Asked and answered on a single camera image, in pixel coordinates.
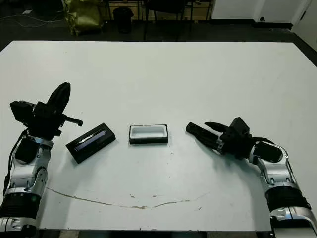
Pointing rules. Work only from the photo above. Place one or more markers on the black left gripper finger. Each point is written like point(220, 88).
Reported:
point(55, 99)
point(65, 98)

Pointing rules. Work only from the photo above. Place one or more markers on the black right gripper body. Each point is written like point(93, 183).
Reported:
point(235, 146)

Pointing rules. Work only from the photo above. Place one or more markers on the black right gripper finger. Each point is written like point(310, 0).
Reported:
point(213, 143)
point(218, 127)

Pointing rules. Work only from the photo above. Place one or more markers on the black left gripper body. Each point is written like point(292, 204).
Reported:
point(44, 121)

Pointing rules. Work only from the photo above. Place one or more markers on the black camera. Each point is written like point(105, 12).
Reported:
point(192, 128)

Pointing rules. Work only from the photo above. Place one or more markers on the black box lid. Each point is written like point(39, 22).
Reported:
point(91, 143)

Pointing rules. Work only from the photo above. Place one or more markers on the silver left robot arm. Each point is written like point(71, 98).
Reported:
point(24, 173)

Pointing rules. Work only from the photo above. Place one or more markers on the black box base white insert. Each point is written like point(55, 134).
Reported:
point(148, 141)

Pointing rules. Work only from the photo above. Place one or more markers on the yellow-green bag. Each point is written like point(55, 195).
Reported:
point(83, 17)

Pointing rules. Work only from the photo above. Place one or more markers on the white paper sheet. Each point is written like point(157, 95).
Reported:
point(27, 12)

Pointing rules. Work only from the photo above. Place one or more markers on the black waste bin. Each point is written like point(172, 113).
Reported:
point(123, 19)

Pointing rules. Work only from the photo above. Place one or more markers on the small black round object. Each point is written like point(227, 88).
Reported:
point(262, 18)

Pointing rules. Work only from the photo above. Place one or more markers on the black chair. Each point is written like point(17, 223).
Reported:
point(164, 4)

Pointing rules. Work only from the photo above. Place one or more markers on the white door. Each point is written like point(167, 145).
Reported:
point(308, 17)

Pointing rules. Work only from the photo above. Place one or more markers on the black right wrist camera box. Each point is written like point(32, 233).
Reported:
point(239, 125)

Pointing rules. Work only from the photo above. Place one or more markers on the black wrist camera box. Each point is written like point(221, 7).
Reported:
point(21, 111)
point(239, 125)

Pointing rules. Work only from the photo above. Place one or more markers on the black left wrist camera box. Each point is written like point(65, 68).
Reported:
point(21, 111)

